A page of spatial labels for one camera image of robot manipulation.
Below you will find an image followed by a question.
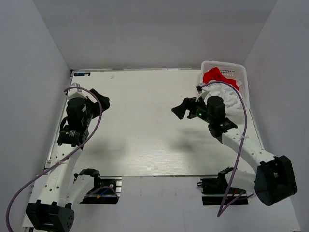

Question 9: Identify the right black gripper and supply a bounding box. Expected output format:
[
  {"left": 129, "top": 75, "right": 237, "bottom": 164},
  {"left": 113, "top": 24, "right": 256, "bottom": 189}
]
[{"left": 172, "top": 94, "right": 214, "bottom": 124}]

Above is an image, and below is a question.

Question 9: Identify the red t shirt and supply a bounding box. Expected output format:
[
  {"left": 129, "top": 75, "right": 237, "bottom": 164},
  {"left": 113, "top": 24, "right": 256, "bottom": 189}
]
[{"left": 202, "top": 67, "right": 239, "bottom": 90}]

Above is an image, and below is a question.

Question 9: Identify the white t shirt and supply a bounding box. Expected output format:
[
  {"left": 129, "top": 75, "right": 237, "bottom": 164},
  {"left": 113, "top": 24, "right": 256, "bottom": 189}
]
[{"left": 202, "top": 83, "right": 243, "bottom": 116}]

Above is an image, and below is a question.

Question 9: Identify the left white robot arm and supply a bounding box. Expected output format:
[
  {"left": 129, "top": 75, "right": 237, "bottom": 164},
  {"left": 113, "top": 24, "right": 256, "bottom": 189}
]
[{"left": 26, "top": 87, "right": 110, "bottom": 232}]

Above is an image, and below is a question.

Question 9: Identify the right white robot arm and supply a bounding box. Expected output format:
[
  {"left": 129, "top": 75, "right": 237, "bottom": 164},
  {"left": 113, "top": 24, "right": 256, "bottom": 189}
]
[{"left": 172, "top": 96, "right": 298, "bottom": 206}]

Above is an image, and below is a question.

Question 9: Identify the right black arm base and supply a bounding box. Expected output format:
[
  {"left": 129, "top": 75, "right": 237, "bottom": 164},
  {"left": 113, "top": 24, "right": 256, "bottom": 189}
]
[{"left": 197, "top": 176, "right": 248, "bottom": 206}]

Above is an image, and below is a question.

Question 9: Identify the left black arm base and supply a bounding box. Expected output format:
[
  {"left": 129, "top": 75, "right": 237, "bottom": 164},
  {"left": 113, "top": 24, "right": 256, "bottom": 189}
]
[{"left": 80, "top": 177, "right": 122, "bottom": 205}]

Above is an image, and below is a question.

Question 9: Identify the blue table label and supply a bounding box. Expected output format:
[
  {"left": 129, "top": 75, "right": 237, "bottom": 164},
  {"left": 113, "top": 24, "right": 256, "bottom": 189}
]
[{"left": 74, "top": 72, "right": 91, "bottom": 77}]

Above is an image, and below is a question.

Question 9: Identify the white plastic basket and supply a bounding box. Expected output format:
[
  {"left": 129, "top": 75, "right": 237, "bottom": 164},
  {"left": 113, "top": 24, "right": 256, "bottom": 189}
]
[{"left": 200, "top": 61, "right": 250, "bottom": 112}]

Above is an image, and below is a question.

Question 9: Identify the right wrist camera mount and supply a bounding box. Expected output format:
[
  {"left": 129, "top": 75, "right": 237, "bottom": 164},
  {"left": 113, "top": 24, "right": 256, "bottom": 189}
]
[{"left": 195, "top": 83, "right": 211, "bottom": 102}]

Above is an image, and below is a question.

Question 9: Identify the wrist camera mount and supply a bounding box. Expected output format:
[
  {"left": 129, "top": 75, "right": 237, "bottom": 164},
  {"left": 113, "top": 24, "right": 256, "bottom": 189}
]
[
  {"left": 67, "top": 88, "right": 86, "bottom": 100},
  {"left": 195, "top": 83, "right": 211, "bottom": 102}
]

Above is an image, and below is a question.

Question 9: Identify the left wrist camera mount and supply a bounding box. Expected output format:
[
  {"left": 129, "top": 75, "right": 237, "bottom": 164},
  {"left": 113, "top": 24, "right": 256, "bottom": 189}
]
[{"left": 67, "top": 88, "right": 86, "bottom": 100}]

